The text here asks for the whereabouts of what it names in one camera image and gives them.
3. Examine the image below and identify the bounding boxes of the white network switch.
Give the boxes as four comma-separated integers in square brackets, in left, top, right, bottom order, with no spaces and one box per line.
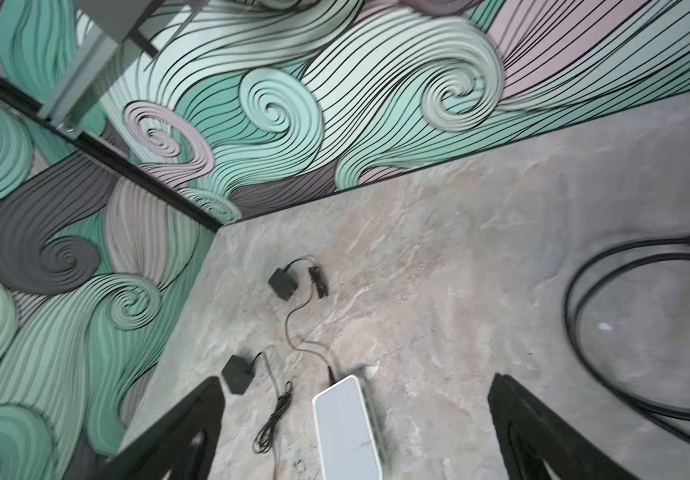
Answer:
[311,375,387,480]

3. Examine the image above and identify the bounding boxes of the black power adapter with cable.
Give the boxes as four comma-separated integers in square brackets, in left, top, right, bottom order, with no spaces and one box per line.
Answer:
[222,352,293,454]

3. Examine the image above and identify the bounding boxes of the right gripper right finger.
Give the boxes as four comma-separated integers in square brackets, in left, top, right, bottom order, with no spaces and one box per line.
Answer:
[487,373,635,479]

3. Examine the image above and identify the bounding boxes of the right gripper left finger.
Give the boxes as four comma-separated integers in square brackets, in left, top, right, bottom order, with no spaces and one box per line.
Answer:
[104,376,225,479]

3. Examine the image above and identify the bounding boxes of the black cable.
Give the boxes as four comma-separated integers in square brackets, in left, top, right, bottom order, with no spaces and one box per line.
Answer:
[563,232,690,464]

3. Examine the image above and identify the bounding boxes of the aluminium wall rail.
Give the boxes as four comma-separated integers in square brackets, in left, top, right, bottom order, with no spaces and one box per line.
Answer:
[38,0,162,138]

